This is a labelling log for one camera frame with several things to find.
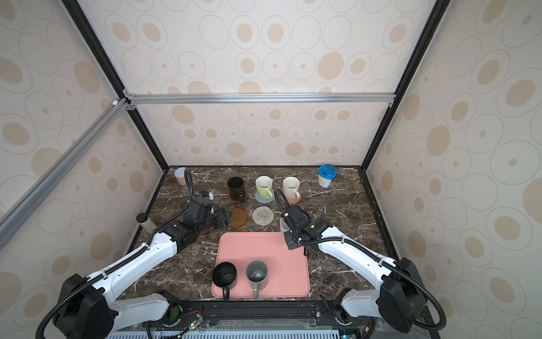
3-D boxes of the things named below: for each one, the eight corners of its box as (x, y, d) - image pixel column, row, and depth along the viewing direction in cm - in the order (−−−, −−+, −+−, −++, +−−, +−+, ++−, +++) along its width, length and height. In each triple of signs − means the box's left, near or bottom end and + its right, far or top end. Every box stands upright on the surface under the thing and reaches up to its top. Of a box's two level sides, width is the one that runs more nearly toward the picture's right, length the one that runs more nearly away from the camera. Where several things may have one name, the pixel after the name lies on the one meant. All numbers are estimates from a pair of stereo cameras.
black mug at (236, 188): (229, 203, 107) (225, 191, 99) (231, 188, 113) (228, 175, 105) (244, 203, 107) (241, 191, 99) (245, 188, 113) (243, 175, 105)
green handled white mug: (256, 205, 106) (254, 192, 98) (257, 188, 113) (256, 175, 105) (272, 205, 106) (272, 192, 98) (272, 188, 113) (272, 175, 105)
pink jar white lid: (177, 186, 111) (174, 180, 108) (177, 173, 117) (174, 167, 114) (185, 184, 112) (183, 178, 108) (185, 171, 118) (182, 165, 114)
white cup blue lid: (316, 189, 113) (320, 175, 104) (315, 178, 118) (318, 164, 109) (334, 189, 113) (338, 175, 104) (331, 178, 118) (335, 164, 109)
